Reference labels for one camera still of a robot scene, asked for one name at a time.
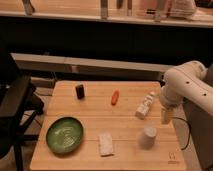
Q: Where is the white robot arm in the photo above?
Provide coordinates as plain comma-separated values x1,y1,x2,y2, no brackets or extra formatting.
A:
159,61,213,124

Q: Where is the orange toy carrot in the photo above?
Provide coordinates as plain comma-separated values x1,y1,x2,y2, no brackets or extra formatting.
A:
111,90,119,105

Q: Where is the white plastic bottle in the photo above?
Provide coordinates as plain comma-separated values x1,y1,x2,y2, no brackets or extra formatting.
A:
135,91,156,119

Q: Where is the black cable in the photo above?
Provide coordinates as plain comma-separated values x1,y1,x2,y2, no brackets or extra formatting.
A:
172,115,192,152

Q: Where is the white rectangular sponge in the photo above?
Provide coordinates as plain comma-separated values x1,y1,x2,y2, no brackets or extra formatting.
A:
99,133,114,156

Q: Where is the green ceramic plate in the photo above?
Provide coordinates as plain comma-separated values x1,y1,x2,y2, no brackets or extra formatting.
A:
46,117,84,154

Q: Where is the white ceramic cup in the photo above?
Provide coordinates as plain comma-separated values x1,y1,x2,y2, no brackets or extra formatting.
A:
138,125,157,149

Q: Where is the black chair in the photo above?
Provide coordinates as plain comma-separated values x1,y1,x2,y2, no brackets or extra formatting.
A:
0,48,44,171

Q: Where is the black eraser block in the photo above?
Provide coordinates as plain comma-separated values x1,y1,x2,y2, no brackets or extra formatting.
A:
75,84,85,99

